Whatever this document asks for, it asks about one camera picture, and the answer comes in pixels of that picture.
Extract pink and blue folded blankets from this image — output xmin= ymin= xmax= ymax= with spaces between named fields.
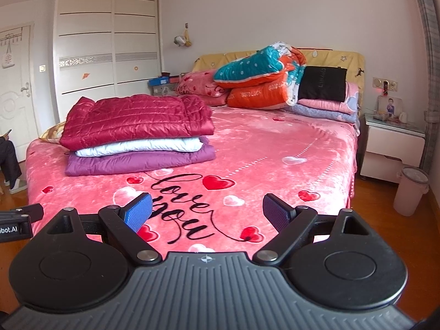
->
xmin=297 ymin=82 xmax=360 ymax=114

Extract plaid curtain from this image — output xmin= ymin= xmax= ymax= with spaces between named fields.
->
xmin=409 ymin=0 xmax=440 ymax=176

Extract pink trash bin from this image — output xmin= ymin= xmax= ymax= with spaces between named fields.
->
xmin=393 ymin=166 xmax=430 ymax=217

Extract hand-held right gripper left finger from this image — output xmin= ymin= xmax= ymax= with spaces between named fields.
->
xmin=46 ymin=192 xmax=163 ymax=266

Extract yellow headboard cover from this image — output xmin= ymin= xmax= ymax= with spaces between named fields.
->
xmin=191 ymin=49 xmax=365 ymax=117

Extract pink folded quilt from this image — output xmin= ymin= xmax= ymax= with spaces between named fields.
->
xmin=175 ymin=70 xmax=232 ymax=107

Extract white nightstand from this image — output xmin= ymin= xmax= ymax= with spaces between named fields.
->
xmin=359 ymin=113 xmax=427 ymax=182

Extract bed with pink cover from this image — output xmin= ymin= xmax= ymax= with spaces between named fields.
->
xmin=26 ymin=105 xmax=360 ymax=265

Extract red down jacket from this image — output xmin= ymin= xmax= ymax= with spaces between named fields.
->
xmin=59 ymin=94 xmax=215 ymax=152

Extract light blue down jacket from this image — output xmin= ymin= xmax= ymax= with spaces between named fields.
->
xmin=75 ymin=137 xmax=203 ymax=158

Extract wall socket panel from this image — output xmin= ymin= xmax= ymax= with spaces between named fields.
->
xmin=373 ymin=77 xmax=398 ymax=92

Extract white sliding wardrobe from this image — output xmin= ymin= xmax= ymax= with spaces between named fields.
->
xmin=51 ymin=0 xmax=163 ymax=128

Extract lavender folded blanket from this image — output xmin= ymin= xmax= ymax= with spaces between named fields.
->
xmin=282 ymin=103 xmax=360 ymax=124

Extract printed golden pillow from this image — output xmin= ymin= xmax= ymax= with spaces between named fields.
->
xmin=38 ymin=122 xmax=67 ymax=143

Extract black cushion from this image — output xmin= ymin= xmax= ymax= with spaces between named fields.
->
xmin=297 ymin=66 xmax=348 ymax=103

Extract clear storage box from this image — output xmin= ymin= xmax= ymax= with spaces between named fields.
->
xmin=153 ymin=84 xmax=179 ymax=96

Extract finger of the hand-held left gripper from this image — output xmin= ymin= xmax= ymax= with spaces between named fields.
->
xmin=0 ymin=204 xmax=44 ymax=221

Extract blue box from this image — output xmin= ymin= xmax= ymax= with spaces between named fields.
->
xmin=148 ymin=76 xmax=181 ymax=87

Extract photo frame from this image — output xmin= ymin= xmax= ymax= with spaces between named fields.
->
xmin=377 ymin=96 xmax=403 ymax=119

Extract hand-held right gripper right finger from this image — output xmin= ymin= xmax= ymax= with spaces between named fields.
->
xmin=252 ymin=193 xmax=372 ymax=267

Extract teal and orange quilt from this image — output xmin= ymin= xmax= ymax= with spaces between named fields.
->
xmin=213 ymin=42 xmax=307 ymax=110

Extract white door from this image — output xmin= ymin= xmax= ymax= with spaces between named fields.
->
xmin=0 ymin=22 xmax=35 ymax=164

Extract purple folded jacket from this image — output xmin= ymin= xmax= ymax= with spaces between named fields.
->
xmin=65 ymin=136 xmax=217 ymax=177

